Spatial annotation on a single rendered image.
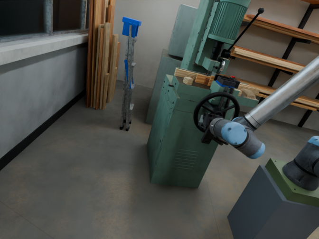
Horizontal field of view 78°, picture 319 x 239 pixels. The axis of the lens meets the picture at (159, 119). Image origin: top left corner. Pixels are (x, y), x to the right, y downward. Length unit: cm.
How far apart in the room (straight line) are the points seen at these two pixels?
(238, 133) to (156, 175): 99
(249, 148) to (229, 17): 83
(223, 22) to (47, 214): 162
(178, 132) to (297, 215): 84
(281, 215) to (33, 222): 144
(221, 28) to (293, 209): 113
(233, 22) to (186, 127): 74
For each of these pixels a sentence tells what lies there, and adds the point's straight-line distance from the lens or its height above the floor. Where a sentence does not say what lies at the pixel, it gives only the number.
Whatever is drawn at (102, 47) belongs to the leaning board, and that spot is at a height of 78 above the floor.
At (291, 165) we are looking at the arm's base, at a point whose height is 68.
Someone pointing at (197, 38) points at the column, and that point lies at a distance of 163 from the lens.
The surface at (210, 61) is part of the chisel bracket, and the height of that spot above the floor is 106.
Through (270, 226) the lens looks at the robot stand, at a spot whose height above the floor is 34.
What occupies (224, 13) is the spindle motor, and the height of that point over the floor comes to 135.
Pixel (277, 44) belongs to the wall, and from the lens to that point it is 420.
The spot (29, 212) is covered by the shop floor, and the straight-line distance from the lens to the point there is 157.
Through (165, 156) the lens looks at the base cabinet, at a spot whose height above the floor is 31.
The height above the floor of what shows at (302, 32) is 155.
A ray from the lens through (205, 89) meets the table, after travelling 136.
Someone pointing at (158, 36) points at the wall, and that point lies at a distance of 374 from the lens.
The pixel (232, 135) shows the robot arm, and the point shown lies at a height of 89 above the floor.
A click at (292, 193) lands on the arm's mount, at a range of 132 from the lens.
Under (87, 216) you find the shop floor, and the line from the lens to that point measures 151.
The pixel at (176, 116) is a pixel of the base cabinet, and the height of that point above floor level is 66.
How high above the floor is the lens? 123
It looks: 26 degrees down
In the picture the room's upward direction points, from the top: 16 degrees clockwise
